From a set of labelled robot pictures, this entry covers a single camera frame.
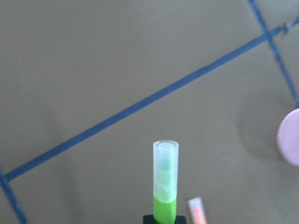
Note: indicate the orange highlighter pen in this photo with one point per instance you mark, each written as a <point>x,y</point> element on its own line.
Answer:
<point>197,211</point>

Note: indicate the pink mesh pen holder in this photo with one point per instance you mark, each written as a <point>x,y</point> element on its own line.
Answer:
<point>288,138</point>

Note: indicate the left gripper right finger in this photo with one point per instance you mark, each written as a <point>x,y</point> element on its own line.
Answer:
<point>181,220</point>

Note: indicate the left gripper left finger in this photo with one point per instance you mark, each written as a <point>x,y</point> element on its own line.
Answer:
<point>148,219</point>

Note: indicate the green highlighter pen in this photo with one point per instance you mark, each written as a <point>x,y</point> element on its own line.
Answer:
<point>165,181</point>

